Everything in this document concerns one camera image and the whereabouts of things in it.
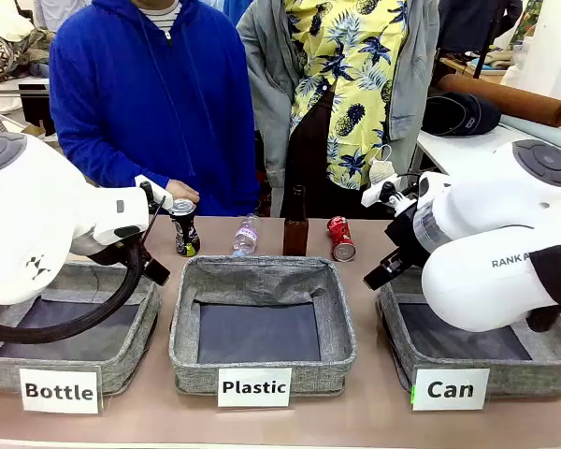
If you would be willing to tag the clear plastic bottle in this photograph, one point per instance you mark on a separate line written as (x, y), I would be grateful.
(246, 236)

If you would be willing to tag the person bare hand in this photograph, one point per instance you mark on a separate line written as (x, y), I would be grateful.
(183, 189)

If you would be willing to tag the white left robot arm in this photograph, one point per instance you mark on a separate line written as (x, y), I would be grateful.
(28, 210)

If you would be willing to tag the grey fabric basket labelled Plastic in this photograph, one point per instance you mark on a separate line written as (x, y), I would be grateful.
(262, 276)

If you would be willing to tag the black drink can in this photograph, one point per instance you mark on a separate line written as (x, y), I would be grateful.
(185, 231)

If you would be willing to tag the white Can label sign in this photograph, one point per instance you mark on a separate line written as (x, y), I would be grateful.
(449, 389)

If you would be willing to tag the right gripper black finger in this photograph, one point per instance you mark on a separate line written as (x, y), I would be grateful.
(378, 278)
(397, 263)

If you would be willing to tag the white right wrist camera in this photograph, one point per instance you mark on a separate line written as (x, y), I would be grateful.
(376, 192)

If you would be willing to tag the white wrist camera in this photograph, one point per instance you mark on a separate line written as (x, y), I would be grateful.
(376, 192)
(156, 189)

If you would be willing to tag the light blue rolled sheet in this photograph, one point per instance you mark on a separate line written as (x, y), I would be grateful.
(542, 133)

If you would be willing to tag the black cap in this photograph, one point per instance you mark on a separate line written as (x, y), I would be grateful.
(458, 114)

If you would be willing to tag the white Bottle label sign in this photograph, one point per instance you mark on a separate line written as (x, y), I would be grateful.
(58, 390)

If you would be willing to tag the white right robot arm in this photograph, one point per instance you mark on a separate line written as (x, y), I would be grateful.
(472, 280)

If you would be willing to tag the patterned cloth pile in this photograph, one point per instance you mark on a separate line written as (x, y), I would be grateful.
(9, 51)

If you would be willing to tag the person in yellow pineapple shirt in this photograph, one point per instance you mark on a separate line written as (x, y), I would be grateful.
(355, 70)

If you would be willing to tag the grey fabric basket labelled Bottle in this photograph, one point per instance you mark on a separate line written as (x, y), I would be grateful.
(121, 365)

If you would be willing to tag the brown rolled sheet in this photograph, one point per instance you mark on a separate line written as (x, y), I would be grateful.
(505, 99)

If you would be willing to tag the grey fabric basket labelled Can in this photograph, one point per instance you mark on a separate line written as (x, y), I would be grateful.
(519, 369)

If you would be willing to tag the crushed red drink can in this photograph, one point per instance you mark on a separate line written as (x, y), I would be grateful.
(341, 236)

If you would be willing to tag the brown glass bottle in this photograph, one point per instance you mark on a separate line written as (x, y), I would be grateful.
(295, 234)

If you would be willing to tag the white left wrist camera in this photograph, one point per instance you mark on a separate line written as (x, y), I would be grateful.
(156, 189)

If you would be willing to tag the white Plastic label sign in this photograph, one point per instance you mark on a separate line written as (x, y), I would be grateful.
(254, 387)

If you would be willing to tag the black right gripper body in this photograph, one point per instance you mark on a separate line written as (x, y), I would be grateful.
(404, 234)

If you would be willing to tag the white side table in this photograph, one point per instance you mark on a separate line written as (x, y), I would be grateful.
(458, 149)

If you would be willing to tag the person in blue hoodie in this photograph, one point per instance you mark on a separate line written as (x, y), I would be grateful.
(145, 103)

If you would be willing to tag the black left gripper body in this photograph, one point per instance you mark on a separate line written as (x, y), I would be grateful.
(156, 272)

